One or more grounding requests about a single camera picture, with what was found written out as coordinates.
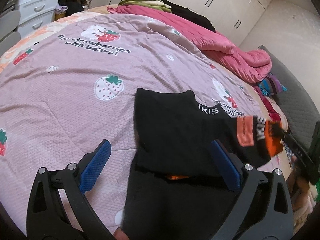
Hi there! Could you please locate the black sweater with orange patches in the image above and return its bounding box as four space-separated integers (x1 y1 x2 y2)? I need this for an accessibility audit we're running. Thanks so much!
123 88 283 239

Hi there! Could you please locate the red cloth at bedside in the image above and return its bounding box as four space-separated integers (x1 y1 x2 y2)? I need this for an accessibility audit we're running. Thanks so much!
253 86 281 121

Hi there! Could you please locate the grey padded headboard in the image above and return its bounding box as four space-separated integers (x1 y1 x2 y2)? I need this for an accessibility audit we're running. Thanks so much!
258 45 319 151

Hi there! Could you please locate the colourful striped cloth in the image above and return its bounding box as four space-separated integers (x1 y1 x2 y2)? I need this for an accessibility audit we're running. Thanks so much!
258 73 287 96

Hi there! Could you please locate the pink folded blanket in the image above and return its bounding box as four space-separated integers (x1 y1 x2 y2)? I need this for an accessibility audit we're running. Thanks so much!
107 5 272 83

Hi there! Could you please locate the pink strawberry print quilt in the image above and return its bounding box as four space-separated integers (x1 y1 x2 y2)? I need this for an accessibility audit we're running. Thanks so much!
0 11 292 235

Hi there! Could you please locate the black garment on bed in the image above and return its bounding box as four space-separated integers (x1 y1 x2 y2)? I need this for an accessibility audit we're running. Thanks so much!
160 0 216 33

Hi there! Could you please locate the green garment on bed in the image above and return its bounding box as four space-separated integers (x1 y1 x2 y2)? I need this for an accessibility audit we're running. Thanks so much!
118 0 171 13

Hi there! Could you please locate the grey chair back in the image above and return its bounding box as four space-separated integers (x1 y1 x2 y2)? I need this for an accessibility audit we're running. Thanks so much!
0 10 21 56

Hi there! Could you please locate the white drawer cabinet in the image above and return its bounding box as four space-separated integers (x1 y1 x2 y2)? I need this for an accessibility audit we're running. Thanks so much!
16 0 58 38

